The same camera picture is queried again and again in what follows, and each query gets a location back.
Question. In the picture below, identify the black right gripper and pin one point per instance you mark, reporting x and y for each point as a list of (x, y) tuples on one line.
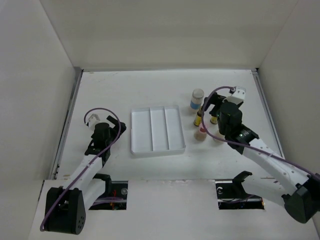
[(214, 98)]

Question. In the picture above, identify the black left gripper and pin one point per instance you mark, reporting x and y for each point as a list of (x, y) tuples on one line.
[(122, 129)]

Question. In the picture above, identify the blue-label jar silver lid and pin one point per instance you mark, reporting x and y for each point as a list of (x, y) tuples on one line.
[(196, 99)]

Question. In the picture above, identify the brown bottle yellow label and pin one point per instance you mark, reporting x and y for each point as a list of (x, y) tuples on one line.
[(198, 117)]

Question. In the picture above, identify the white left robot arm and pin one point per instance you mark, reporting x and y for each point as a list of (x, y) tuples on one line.
[(66, 206)]

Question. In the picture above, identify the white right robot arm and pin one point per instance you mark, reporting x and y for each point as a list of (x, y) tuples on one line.
[(299, 189)]

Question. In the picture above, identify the beige spice bottle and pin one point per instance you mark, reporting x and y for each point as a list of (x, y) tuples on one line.
[(218, 137)]

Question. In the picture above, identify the pink-cap spice bottle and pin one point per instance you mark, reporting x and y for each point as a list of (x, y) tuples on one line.
[(200, 134)]

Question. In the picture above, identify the white three-compartment tray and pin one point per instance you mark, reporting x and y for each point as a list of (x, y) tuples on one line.
[(157, 131)]

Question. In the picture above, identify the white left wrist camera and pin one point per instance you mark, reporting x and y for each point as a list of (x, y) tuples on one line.
[(93, 121)]

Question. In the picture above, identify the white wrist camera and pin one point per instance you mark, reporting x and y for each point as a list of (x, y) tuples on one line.
[(237, 96), (93, 121)]

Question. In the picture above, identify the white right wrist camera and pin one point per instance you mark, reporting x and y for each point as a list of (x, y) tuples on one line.
[(237, 96)]

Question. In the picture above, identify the right aluminium frame rail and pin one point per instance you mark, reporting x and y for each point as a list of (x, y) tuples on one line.
[(255, 74)]

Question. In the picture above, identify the aluminium frame rail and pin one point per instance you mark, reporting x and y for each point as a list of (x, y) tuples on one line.
[(70, 108), (255, 74)]

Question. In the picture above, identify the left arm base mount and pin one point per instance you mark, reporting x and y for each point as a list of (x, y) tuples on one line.
[(115, 195)]

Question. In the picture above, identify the left aluminium frame rail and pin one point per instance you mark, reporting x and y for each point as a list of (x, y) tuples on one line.
[(70, 108)]

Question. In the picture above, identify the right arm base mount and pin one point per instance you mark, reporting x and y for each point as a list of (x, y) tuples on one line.
[(232, 196)]

